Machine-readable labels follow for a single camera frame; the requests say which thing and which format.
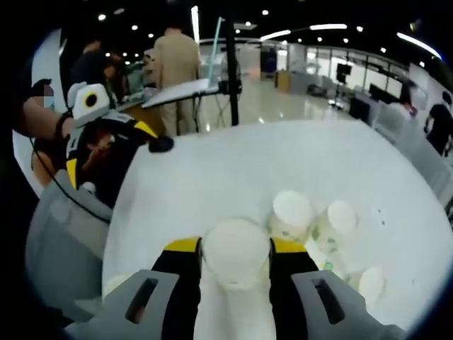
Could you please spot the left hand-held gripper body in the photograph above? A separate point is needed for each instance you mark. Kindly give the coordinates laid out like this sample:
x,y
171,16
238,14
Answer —
x,y
92,101

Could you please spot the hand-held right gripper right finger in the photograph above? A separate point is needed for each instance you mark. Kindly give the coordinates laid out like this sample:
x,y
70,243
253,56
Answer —
x,y
293,301

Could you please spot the round ceiling spotlights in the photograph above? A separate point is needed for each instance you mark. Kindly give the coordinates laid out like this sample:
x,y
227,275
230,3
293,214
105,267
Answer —
x,y
102,17

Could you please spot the grey desk partition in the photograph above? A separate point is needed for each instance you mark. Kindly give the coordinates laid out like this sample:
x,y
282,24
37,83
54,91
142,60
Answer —
x,y
407,134

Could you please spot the white paper cup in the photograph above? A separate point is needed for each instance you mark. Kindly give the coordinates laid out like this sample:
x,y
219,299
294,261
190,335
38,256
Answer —
x,y
235,248
341,219
292,212
371,283

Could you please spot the white tilted board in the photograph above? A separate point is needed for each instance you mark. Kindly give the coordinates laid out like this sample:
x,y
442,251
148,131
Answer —
x,y
177,92

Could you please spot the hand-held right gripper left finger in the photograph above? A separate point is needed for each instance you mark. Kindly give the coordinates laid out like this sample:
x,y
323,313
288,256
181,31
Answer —
x,y
177,294

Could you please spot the grey office chair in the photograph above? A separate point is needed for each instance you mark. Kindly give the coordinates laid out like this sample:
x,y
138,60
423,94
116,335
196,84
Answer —
x,y
60,248

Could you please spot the black stand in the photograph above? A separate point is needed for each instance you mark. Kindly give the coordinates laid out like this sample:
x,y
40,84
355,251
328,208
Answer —
x,y
231,53

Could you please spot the small black object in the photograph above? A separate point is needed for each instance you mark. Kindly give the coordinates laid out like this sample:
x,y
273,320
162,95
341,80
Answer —
x,y
161,145

